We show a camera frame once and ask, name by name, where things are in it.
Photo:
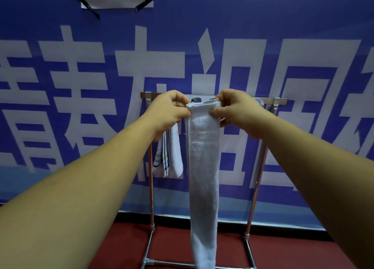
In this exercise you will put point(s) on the person's left forearm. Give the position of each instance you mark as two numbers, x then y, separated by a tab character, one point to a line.
76	201

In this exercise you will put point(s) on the striped light blue towel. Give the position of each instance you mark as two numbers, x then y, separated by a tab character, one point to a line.
169	157

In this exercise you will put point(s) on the blue banner with white characters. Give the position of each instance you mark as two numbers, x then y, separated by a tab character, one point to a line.
263	14

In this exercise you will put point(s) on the grey plastic clip strip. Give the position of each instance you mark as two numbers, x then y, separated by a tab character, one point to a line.
198	97

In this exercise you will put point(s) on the plain light blue towel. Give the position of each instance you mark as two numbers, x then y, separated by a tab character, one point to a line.
203	175

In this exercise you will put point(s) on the person's right forearm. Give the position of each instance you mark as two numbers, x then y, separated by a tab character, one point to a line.
321	190

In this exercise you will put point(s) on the person's left hand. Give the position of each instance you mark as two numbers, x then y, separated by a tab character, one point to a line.
166	113

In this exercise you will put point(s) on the person's right hand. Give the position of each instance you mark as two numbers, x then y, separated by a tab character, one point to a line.
242	113

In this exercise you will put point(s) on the metal towel rack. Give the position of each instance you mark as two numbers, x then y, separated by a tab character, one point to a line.
150	160

